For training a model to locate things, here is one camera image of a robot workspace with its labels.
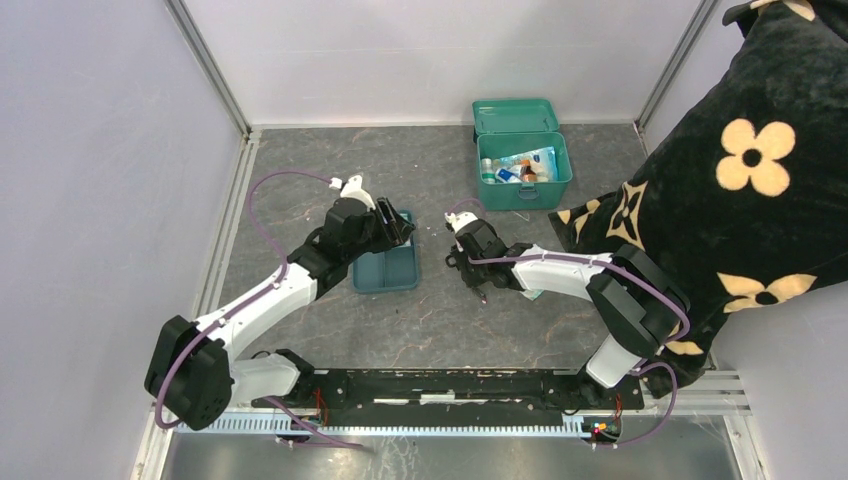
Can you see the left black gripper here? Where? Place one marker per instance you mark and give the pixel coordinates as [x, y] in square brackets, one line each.
[395, 231]

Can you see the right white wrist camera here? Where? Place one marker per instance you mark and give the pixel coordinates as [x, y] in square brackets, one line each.
[455, 222]

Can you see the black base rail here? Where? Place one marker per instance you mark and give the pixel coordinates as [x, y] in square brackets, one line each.
[456, 397]

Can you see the black floral cloth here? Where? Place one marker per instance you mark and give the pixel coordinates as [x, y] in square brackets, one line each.
[744, 203]

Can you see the black handled scissors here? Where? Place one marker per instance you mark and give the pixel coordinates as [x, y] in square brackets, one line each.
[477, 290]

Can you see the teal plastic tray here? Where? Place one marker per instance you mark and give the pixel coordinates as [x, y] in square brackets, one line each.
[395, 270]

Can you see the teal bandage strips stack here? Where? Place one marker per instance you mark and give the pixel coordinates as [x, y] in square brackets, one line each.
[532, 294]

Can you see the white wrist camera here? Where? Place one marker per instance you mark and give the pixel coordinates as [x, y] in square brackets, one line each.
[455, 222]
[353, 188]

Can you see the white blue ointment tube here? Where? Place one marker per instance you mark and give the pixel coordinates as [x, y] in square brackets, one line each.
[509, 175]

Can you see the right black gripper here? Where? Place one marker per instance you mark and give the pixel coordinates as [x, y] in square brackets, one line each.
[460, 256]

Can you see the blue cotton swab packet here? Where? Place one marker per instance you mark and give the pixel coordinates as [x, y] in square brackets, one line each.
[538, 165]

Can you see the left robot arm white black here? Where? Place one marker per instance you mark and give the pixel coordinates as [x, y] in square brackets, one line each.
[195, 371]

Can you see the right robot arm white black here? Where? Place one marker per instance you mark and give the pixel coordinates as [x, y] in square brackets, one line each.
[639, 304]

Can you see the brown medicine bottle orange cap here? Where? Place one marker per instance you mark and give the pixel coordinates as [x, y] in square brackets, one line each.
[527, 174]

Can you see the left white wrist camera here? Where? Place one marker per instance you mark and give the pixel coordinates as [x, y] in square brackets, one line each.
[353, 188]

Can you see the green medicine kit box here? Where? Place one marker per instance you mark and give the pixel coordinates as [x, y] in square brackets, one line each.
[504, 127]

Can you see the white pill bottle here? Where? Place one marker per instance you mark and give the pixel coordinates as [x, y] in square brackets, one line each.
[487, 171]

